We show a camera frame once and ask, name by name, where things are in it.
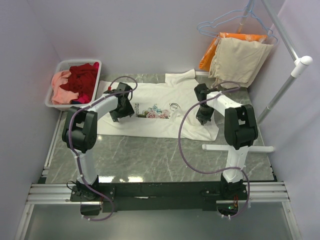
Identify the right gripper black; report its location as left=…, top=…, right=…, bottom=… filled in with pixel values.
left=196, top=105, right=215, bottom=126

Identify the white floral print t-shirt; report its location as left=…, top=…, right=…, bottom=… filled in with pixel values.
left=97, top=69, right=219, bottom=141

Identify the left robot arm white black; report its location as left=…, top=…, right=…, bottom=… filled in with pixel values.
left=62, top=82, right=137, bottom=201

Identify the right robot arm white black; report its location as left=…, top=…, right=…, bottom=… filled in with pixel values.
left=194, top=83, right=258, bottom=200

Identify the orange hanging garment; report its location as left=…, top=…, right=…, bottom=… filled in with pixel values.
left=198, top=32, right=268, bottom=72

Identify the dark red garment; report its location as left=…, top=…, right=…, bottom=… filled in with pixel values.
left=59, top=62, right=100, bottom=99

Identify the white plastic laundry basket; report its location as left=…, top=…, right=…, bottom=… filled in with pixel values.
left=45, top=58, right=102, bottom=111

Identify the beige hanging garment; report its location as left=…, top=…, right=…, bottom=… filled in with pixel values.
left=208, top=37, right=273, bottom=89

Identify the pink garment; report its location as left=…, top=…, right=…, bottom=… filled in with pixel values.
left=51, top=70, right=80, bottom=105

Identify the silver white clothes rack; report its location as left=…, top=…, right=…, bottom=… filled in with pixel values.
left=194, top=0, right=314, bottom=154

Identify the aluminium black mounting rail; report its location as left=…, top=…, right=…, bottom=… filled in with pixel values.
left=26, top=175, right=290, bottom=217

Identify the blue wire hanger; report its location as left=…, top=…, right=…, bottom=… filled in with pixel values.
left=196, top=0, right=255, bottom=37
left=248, top=6, right=279, bottom=45

